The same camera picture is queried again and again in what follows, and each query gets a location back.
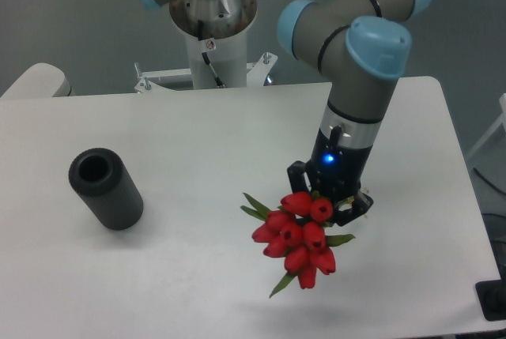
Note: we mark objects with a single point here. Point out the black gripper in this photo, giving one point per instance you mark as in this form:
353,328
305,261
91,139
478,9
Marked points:
335,173

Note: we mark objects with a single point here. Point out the red tulip bouquet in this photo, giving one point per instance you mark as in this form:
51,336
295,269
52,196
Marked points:
296,232

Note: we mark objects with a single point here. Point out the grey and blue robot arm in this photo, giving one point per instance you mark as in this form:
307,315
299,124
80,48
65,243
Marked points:
360,46

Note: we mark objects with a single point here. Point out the black ribbed cylindrical vase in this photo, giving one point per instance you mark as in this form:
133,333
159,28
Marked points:
99,177

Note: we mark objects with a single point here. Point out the black device at table edge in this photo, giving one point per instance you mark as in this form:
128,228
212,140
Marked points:
491,295

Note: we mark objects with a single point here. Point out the white chair back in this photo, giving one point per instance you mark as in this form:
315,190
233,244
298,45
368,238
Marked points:
41,80

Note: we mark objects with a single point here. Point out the white metal base frame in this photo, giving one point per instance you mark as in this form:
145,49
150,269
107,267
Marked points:
257,75

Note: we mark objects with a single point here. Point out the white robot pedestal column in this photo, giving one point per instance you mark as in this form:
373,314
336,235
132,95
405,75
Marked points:
215,33

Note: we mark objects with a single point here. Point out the white frame at right edge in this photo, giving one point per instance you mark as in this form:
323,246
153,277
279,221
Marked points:
491,135

